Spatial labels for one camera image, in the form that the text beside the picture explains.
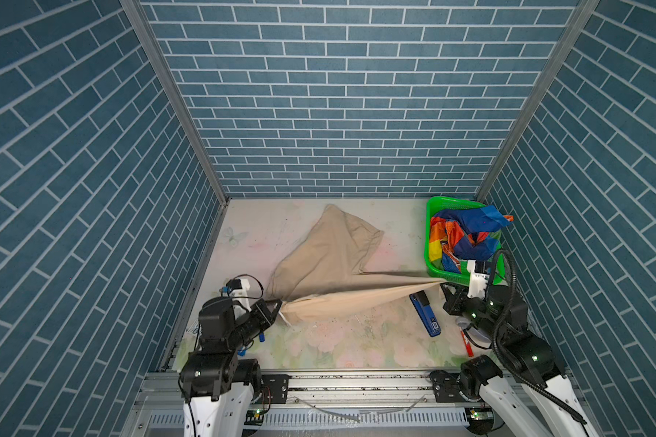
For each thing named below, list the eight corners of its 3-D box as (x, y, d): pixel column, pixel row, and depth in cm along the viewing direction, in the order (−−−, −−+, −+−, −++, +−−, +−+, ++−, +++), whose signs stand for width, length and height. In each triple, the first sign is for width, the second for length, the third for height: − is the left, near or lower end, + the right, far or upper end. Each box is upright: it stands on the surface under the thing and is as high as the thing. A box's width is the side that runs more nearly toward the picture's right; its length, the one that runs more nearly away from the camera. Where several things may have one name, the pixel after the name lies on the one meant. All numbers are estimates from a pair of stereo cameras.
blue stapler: (430, 337, 85) (434, 332, 81) (410, 298, 93) (413, 291, 89) (440, 334, 86) (445, 328, 82) (419, 295, 94) (422, 288, 90)
